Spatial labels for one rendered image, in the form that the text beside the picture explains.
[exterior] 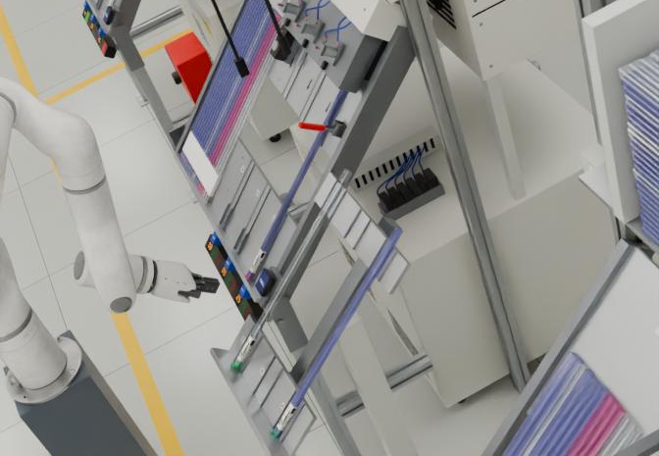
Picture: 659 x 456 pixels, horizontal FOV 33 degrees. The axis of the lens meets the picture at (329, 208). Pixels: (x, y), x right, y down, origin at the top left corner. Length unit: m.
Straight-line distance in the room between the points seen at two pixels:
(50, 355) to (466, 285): 1.00
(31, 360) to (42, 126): 0.63
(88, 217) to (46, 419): 0.58
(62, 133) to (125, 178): 2.15
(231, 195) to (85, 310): 1.25
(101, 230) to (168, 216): 1.74
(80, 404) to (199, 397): 0.80
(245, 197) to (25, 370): 0.65
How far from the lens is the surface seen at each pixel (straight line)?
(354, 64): 2.29
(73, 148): 2.17
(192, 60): 3.27
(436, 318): 2.76
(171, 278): 2.45
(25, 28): 5.60
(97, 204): 2.26
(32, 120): 2.18
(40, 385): 2.63
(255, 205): 2.62
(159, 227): 4.00
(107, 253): 2.30
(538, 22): 2.42
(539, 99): 2.94
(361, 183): 2.81
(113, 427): 2.74
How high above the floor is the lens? 2.46
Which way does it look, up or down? 41 degrees down
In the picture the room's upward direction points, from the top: 22 degrees counter-clockwise
